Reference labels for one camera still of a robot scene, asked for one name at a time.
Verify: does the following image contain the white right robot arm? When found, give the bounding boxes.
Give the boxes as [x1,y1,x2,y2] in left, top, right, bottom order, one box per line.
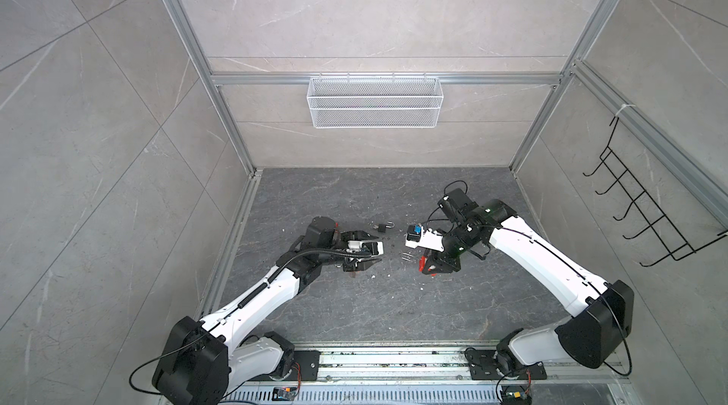
[406,188,634,378]

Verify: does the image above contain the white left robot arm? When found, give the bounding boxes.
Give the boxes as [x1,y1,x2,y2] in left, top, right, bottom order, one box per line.
[151,217,384,404]

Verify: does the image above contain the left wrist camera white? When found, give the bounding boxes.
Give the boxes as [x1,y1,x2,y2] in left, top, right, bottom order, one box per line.
[347,240,384,256]

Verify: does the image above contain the white wire mesh basket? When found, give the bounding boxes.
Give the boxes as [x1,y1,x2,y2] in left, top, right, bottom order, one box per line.
[306,76,444,129]

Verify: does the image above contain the metal base rail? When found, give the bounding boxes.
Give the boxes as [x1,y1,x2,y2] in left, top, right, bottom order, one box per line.
[224,341,640,404]

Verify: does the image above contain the black wire hook rack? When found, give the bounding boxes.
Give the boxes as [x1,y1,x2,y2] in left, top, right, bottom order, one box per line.
[582,116,727,268]

